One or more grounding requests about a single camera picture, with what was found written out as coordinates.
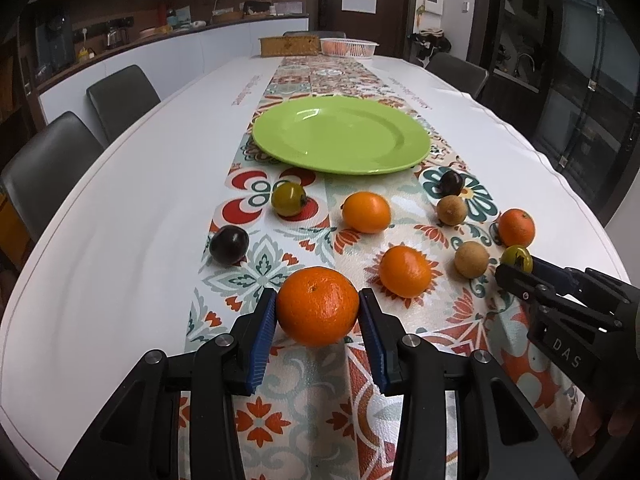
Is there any brown longan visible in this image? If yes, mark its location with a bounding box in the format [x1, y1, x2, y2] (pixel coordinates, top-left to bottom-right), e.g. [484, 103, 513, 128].
[436, 195, 468, 226]
[454, 242, 489, 280]

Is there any large orange mandarin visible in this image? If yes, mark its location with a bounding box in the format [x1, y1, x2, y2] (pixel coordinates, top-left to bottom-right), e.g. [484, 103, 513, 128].
[276, 266, 359, 348]

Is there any plastic fruit container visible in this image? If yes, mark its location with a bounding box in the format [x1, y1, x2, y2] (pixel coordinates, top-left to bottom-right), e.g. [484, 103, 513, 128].
[320, 38, 378, 58]

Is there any white wall intercom panel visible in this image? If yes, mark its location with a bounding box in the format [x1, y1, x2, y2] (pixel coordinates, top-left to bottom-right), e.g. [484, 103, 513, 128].
[423, 0, 444, 15]

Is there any white kitchen counter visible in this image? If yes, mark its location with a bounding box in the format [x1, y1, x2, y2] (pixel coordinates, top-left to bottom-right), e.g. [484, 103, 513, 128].
[38, 14, 309, 138]

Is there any black coffee machine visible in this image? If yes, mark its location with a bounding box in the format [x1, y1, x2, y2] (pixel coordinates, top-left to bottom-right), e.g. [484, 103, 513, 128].
[36, 13, 76, 75]

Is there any dark plum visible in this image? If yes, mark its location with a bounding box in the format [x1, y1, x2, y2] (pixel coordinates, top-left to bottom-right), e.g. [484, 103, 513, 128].
[208, 226, 250, 266]
[438, 169, 464, 197]

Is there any operator right hand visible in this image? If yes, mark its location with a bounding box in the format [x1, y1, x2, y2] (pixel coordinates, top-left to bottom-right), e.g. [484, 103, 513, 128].
[572, 396, 639, 457]

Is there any patterned table runner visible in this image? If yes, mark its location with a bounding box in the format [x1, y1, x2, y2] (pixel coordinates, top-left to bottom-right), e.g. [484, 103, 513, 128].
[186, 56, 582, 479]

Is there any far left grey chair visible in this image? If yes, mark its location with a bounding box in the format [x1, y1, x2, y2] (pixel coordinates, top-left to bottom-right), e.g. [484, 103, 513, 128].
[87, 65, 160, 143]

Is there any right grey chair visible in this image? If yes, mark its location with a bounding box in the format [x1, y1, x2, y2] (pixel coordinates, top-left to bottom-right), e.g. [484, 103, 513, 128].
[425, 52, 489, 99]

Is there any far end grey chair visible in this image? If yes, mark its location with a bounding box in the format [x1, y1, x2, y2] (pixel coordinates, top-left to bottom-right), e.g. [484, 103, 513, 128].
[282, 30, 347, 39]

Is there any green tomato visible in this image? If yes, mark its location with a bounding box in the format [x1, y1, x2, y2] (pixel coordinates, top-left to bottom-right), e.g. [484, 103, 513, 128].
[500, 245, 534, 273]
[271, 181, 307, 217]

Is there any green plate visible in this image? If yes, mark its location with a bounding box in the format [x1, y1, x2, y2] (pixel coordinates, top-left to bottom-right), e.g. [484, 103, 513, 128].
[252, 96, 431, 176]

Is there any near left grey chair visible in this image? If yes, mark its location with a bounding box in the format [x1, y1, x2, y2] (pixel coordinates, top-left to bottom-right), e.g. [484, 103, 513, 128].
[1, 110, 103, 240]

